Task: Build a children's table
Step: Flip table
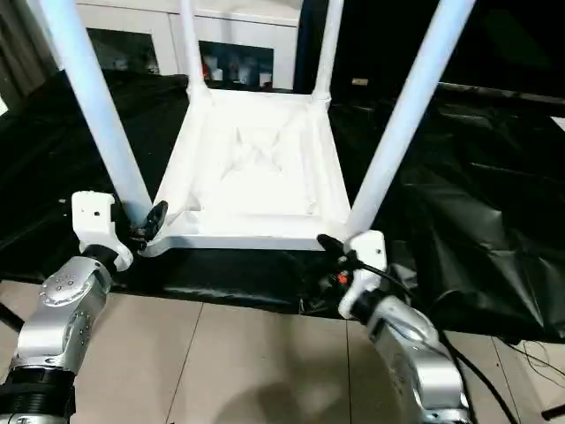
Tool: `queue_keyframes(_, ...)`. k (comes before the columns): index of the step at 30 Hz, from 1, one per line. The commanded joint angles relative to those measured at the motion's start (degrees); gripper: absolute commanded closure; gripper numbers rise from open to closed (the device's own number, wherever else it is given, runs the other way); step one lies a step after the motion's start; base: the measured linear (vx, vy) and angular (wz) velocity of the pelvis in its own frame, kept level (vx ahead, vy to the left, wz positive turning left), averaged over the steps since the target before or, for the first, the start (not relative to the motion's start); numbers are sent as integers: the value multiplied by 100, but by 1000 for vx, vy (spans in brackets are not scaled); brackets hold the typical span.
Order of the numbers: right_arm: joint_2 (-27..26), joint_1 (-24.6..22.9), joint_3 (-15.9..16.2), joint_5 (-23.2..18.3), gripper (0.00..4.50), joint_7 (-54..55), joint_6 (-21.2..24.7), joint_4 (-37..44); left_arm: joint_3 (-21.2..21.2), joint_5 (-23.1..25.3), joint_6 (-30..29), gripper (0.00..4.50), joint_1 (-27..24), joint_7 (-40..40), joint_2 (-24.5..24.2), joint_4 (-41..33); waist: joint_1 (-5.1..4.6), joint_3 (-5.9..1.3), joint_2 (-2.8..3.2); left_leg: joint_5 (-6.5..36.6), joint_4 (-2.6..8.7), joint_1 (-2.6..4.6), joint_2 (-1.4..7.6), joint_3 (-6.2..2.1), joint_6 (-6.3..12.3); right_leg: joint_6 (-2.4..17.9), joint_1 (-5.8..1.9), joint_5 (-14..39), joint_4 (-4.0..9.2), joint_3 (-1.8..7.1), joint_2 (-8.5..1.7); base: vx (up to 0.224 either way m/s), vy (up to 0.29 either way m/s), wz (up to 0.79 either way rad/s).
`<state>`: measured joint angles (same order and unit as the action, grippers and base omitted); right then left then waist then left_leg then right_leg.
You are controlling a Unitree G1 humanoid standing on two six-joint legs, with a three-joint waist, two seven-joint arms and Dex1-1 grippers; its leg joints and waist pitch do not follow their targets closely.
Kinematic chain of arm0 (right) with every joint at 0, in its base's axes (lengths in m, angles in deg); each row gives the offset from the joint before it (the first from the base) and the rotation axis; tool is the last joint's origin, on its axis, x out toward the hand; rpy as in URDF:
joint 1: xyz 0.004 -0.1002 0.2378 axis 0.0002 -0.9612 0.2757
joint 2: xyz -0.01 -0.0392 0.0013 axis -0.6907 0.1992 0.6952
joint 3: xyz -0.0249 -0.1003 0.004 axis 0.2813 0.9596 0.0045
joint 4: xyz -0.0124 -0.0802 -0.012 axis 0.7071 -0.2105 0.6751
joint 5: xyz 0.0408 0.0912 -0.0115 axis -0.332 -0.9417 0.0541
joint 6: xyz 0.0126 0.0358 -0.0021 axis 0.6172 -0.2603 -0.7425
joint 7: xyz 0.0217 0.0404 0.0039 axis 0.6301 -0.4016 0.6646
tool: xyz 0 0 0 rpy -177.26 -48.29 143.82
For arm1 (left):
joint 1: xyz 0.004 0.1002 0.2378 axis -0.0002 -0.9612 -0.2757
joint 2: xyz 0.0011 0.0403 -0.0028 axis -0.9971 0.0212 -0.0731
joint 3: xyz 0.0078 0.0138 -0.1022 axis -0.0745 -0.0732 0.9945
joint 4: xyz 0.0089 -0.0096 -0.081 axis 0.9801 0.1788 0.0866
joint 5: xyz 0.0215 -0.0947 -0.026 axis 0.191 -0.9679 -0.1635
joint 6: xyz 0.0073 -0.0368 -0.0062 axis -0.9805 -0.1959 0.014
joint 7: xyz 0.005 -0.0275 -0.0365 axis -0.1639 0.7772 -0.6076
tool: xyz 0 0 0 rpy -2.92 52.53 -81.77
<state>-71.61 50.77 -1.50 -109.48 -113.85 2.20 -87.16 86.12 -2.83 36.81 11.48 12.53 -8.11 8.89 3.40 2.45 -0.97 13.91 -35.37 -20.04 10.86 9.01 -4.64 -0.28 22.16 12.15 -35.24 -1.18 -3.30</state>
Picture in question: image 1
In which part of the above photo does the white plastic table top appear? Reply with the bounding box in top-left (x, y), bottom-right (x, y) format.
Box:
top-left (135, 86), bottom-right (355, 261)

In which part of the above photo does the white plastic table leg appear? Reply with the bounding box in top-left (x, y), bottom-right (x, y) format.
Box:
top-left (32, 0), bottom-right (156, 223)
top-left (343, 0), bottom-right (478, 243)
top-left (310, 0), bottom-right (346, 103)
top-left (177, 0), bottom-right (214, 102)

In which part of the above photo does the black table mat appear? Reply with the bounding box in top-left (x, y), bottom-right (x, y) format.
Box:
top-left (0, 68), bottom-right (565, 344)

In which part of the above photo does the black case with yellow label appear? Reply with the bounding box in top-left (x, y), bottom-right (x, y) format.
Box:
top-left (294, 0), bottom-right (442, 92)

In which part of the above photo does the grey curtain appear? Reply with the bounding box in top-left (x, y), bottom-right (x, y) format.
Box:
top-left (0, 0), bottom-right (59, 112)

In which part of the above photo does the white sideboard cabinet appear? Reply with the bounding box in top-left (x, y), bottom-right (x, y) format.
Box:
top-left (56, 0), bottom-right (306, 93)

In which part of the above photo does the grey metal bar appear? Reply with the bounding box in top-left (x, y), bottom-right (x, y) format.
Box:
top-left (438, 81), bottom-right (565, 106)

